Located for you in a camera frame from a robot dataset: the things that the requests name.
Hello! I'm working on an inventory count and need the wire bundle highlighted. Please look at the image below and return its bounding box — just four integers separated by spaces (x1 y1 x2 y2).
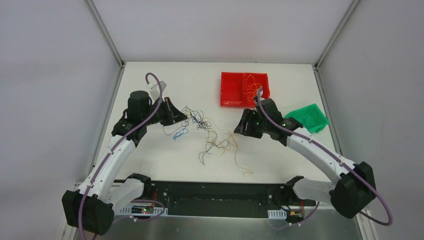
162 105 233 166

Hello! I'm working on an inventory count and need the right red bin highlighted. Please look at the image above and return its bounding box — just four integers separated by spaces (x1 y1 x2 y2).
244 72 271 108

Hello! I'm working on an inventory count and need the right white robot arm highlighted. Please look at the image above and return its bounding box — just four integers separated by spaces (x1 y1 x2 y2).
234 98 376 219

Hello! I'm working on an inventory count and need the yellow wire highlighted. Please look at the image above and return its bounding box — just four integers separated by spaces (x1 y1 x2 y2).
245 73 263 104

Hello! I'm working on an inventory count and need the green plastic bin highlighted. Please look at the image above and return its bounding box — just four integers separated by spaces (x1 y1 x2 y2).
284 103 330 134

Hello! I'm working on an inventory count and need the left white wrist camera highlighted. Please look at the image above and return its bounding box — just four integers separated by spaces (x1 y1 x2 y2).
147 81 167 102

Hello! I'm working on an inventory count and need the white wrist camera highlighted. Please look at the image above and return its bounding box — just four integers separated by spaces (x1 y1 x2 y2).
255 90 265 102
147 81 167 102

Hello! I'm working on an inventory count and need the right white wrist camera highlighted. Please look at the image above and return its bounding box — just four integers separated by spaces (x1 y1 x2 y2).
255 90 265 102

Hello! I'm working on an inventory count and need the red bin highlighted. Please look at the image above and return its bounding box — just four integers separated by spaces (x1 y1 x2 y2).
244 72 271 108
220 72 245 108

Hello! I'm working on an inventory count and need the left red bin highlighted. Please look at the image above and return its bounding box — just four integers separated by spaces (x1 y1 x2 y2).
220 72 245 108

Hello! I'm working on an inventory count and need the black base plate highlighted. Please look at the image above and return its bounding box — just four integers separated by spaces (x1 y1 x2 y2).
136 181 316 218

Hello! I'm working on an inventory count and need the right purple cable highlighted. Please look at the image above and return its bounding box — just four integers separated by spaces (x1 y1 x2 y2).
255 86 394 227

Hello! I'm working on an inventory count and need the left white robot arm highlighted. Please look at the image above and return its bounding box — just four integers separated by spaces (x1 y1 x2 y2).
61 90 187 236

